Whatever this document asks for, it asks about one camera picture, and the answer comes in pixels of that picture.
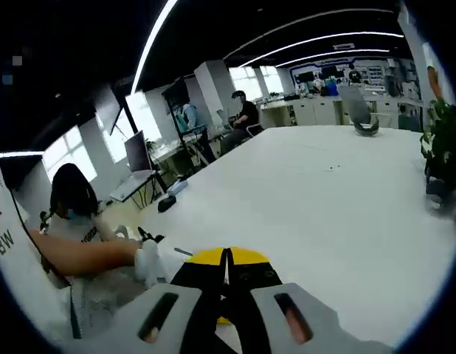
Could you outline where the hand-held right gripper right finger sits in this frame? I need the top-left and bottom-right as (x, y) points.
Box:
(216, 246), (395, 354)

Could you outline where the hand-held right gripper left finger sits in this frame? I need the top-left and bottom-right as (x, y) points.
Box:
(65, 247), (232, 354)

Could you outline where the small black device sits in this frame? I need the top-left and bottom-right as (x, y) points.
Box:
(137, 226), (166, 245)

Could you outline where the small black case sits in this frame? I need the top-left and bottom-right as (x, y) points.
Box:
(156, 195), (178, 214)

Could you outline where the white side desk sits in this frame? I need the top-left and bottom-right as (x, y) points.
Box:
(108, 172), (157, 204)

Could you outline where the pale blue tissue pack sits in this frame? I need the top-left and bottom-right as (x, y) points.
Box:
(166, 179), (189, 197)

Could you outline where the computer monitor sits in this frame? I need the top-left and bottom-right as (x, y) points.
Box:
(123, 130), (154, 175)

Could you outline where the grey curved headset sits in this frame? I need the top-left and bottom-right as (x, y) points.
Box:
(353, 117), (381, 139)

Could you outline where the white cabinet row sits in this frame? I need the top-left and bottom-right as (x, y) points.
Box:
(286, 98), (348, 127)

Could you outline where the green plant in dark pot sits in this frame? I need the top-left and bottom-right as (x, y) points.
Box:
(418, 97), (456, 219)

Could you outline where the grey office chair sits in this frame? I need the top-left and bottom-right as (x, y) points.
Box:
(337, 85), (373, 127)

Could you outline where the black cable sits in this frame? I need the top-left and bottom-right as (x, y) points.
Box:
(7, 183), (73, 285)

